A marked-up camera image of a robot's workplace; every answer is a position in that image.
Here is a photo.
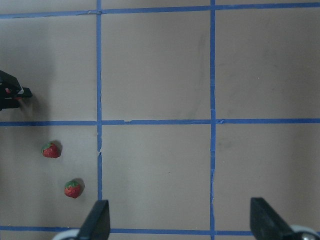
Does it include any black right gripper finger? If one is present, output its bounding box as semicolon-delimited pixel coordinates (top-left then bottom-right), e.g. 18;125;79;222
17;87;33;98
77;200;111;240
249;196;320;240

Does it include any red strawberry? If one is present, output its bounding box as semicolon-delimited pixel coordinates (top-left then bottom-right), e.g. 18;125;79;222
64;180;82;199
41;141;61;159

